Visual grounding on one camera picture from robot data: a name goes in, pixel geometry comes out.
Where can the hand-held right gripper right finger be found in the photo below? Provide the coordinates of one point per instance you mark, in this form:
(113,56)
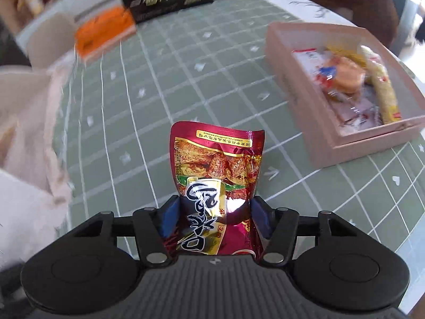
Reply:
(262,220)

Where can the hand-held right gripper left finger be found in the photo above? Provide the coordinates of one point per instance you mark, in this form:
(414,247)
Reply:
(169,216)

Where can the red snack bag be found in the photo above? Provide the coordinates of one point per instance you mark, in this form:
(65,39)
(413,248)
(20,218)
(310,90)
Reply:
(215,189)

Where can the pink box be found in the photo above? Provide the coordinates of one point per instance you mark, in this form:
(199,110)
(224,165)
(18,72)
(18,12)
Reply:
(318,133)

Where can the clear packet with red edge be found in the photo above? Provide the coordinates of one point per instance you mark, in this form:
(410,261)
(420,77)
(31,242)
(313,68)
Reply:
(357,113)

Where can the clear packet of small snacks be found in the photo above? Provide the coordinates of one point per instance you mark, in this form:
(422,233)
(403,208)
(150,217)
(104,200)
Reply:
(308,60)

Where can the round bun packet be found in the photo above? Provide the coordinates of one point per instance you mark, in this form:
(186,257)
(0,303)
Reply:
(345,74)

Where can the long bread packet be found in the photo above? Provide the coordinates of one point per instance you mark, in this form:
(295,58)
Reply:
(382,88)

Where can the yellow snack packet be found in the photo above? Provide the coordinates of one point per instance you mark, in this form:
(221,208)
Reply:
(343,52)

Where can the white box with snacks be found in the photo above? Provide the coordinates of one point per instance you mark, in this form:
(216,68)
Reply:
(36,0)

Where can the green checked tablecloth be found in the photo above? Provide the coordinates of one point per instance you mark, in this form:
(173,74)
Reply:
(199,89)

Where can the orange box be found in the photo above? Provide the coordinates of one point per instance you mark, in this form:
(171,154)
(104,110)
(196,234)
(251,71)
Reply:
(103,35)

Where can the brown cushion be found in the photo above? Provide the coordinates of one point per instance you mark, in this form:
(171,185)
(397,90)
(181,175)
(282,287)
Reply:
(355,1)

